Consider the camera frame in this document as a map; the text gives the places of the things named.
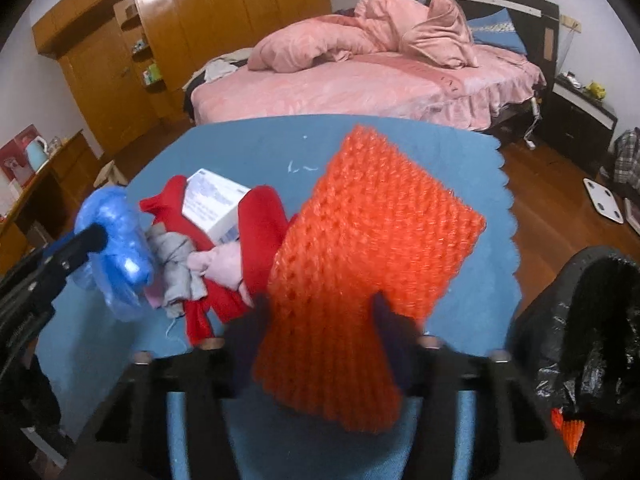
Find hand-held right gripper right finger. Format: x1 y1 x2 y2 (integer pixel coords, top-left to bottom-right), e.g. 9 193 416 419
372 292 583 480

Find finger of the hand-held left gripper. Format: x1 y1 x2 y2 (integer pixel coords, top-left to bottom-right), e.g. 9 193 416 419
42 224 108 281

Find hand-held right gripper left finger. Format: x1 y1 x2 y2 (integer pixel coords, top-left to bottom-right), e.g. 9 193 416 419
60 294 273 480

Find blue plastic bag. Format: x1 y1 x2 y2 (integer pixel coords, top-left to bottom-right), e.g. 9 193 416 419
74 186 156 322

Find grey cloth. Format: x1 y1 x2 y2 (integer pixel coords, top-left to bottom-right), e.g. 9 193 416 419
147 227 208 318

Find pink cloth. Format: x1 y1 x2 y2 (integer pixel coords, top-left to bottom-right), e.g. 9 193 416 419
187 242 253 301

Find red cloth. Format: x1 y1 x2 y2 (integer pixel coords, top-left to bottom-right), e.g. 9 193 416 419
139 176 301 348

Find orange knitted cloth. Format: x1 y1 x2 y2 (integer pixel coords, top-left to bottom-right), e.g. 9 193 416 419
251 124 487 433

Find black bagged bin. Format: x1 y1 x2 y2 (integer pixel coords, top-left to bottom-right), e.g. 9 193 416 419
505 246 640 461

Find small wooden stool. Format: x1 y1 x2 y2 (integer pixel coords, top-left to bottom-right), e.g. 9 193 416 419
95 159 128 188

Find wooden desk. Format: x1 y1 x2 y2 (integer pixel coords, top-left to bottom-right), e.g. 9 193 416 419
0 130 103 276

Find light blue kettle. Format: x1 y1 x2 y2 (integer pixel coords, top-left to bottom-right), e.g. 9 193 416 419
25 139 50 173

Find white cardboard box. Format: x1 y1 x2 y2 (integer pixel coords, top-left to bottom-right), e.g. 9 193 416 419
181 168 252 247

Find small orange foam net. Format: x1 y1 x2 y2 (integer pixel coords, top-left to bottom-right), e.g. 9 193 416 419
550 407 587 457

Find pile of clothes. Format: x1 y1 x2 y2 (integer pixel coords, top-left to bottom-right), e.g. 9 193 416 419
185 49 256 92

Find wooden wardrobe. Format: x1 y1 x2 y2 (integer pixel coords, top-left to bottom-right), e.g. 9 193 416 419
31 0 333 158

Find white bathroom scale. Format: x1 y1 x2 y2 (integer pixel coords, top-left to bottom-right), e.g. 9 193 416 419
582 177 626 225

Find pink bed sheet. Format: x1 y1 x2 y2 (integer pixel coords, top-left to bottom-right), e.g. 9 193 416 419
192 42 547 133

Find black nightstand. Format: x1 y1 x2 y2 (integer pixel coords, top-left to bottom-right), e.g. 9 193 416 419
547 74 619 163

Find pink duvet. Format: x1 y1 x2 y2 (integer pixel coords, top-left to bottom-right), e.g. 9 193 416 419
247 0 431 73

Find plaid clothes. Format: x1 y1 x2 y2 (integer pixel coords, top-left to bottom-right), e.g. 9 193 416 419
607 129 640 188

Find pink pillow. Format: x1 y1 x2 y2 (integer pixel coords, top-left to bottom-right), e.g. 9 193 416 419
398 0 480 69

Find blue pillow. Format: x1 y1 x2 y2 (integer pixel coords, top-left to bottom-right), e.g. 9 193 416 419
465 8 528 56

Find dark wooden bed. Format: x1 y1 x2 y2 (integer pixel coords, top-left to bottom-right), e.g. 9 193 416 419
182 0 561 146

